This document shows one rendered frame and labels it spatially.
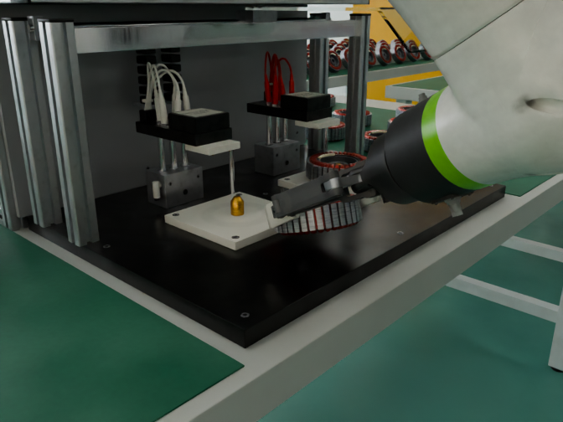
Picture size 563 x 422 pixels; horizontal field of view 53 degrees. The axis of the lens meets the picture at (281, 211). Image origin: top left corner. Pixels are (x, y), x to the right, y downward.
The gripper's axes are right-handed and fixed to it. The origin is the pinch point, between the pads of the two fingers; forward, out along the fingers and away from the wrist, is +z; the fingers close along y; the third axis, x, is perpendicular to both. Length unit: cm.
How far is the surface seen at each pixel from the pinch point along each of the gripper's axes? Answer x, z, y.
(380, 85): 122, 285, 267
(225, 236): -0.6, 8.2, -9.6
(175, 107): 20.9, 17.2, -8.8
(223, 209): 4.2, 16.6, -5.5
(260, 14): 36.6, 18.5, 10.7
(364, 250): -7.0, -0.4, 5.0
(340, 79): 77, 152, 127
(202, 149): 12.4, 11.7, -8.4
